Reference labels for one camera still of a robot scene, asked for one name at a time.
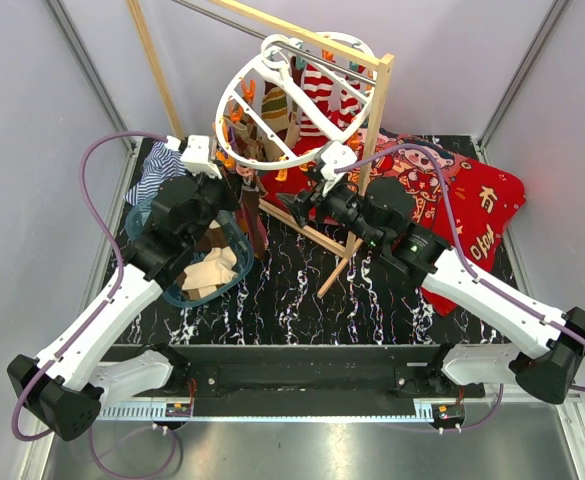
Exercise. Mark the white round sock hanger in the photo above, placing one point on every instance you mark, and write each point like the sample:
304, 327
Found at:
251, 89

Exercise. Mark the pile of socks in basket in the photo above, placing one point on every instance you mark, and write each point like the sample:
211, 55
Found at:
212, 268

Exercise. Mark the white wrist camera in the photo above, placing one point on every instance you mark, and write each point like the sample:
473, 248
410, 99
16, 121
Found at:
334, 158
198, 154

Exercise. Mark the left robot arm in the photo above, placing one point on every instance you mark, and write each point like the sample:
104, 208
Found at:
64, 386

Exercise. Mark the blue striped cloth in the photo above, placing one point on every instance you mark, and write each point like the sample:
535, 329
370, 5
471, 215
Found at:
160, 165

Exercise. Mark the dark brown striped sock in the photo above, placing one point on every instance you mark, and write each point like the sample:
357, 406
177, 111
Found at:
250, 197

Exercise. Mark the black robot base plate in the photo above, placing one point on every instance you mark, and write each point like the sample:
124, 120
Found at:
313, 383

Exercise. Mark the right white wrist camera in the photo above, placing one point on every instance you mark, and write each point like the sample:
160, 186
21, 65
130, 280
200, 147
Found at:
334, 158

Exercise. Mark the blue plastic basket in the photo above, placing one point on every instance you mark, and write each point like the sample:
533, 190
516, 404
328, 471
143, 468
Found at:
238, 243

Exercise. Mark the brown beige striped sock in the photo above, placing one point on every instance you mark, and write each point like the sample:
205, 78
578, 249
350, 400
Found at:
277, 116

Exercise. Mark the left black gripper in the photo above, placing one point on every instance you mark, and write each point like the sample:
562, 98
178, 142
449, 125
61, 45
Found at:
231, 197

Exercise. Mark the wooden clothes rack frame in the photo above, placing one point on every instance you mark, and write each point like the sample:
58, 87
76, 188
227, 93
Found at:
287, 36

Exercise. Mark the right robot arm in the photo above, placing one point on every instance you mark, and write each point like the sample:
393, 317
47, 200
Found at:
545, 347

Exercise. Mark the red cartoon blanket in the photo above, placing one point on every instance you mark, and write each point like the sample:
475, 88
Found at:
484, 199

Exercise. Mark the red white striped sock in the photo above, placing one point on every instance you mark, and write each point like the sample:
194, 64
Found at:
318, 87
343, 115

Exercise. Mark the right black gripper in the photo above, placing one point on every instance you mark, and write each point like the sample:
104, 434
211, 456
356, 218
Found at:
300, 205

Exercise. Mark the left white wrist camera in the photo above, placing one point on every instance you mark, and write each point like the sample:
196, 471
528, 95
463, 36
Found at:
198, 154

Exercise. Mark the orange clothes peg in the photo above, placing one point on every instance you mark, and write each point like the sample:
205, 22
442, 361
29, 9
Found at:
281, 175

